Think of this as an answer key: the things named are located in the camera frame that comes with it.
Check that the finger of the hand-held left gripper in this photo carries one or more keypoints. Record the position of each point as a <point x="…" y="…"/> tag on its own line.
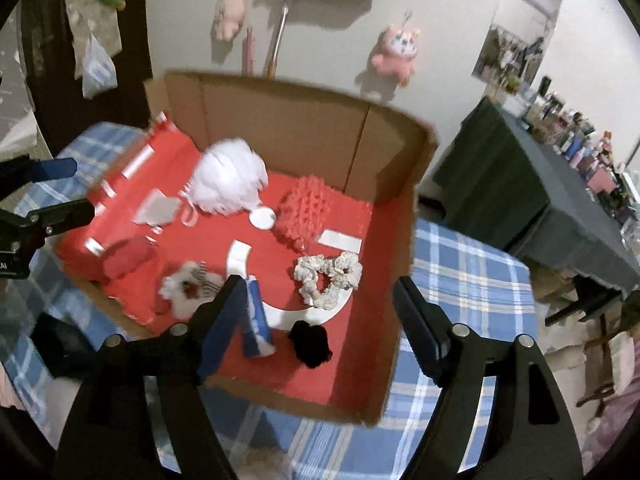
<point x="52" y="168"/>
<point x="55" y="220"/>

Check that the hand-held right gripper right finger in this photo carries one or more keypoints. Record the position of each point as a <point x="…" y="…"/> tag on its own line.
<point x="417" y="330"/>

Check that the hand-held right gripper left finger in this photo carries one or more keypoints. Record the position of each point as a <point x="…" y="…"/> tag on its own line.
<point x="220" y="330"/>

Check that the white fluffy flower scrunchie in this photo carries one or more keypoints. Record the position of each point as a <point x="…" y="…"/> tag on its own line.
<point x="187" y="287"/>

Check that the red soft pouch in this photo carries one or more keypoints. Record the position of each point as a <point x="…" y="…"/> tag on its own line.
<point x="125" y="260"/>

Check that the black crochet scrunchie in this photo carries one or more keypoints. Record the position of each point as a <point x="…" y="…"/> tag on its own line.
<point x="310" y="342"/>

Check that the cream crochet scrunchie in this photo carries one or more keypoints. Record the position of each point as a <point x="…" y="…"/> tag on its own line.
<point x="330" y="272"/>

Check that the cardboard box with red inside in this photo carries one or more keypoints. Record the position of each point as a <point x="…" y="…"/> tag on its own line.
<point x="280" y="120"/>

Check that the blue white rectangular block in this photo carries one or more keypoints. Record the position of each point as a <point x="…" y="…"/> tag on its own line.
<point x="257" y="325"/>

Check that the small black box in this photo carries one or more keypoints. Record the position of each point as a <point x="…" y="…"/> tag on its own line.
<point x="65" y="342"/>

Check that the clear plastic bag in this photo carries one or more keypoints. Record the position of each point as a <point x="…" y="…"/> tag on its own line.
<point x="97" y="67"/>

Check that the red crochet scrunchie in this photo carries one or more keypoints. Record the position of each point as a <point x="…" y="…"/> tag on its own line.
<point x="302" y="210"/>

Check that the dark brown door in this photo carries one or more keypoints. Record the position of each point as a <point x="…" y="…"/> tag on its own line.
<point x="135" y="35"/>

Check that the hanging door organizer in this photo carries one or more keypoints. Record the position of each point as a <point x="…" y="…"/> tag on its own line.
<point x="75" y="10"/>

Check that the dark green covered table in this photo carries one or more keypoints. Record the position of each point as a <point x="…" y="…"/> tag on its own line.
<point x="500" y="175"/>

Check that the dark wooden stool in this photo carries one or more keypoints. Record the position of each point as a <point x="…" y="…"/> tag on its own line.
<point x="595" y="305"/>

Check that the light pink plush toy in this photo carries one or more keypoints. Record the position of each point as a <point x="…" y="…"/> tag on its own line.
<point x="227" y="12"/>

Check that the row of bottles and cosmetics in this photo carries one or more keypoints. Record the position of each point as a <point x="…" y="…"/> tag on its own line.
<point x="580" y="140"/>

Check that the hanging red white stick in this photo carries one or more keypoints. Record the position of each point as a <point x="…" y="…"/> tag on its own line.
<point x="279" y="30"/>

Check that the pink plush toy with face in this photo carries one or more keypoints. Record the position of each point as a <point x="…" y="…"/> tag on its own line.
<point x="395" y="52"/>

